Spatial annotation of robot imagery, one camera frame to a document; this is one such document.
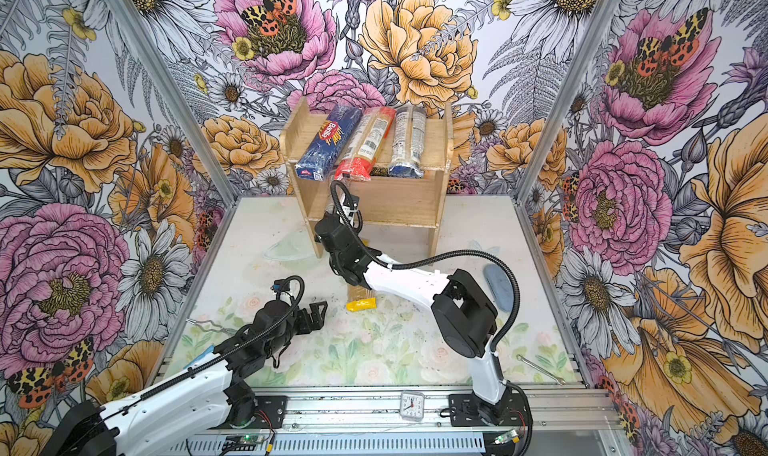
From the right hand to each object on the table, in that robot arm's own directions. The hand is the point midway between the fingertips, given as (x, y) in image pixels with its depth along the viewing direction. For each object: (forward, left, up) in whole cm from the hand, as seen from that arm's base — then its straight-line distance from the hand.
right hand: (329, 222), depth 84 cm
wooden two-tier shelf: (+10, -18, -2) cm, 21 cm away
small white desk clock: (-41, -21, -22) cm, 51 cm away
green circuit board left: (-47, +19, -23) cm, 56 cm away
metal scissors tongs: (-20, +32, -22) cm, 44 cm away
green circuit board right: (-48, -44, -24) cm, 69 cm away
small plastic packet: (-27, +36, -23) cm, 50 cm away
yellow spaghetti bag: (-13, -7, -21) cm, 25 cm away
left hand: (-19, +6, -17) cm, 26 cm away
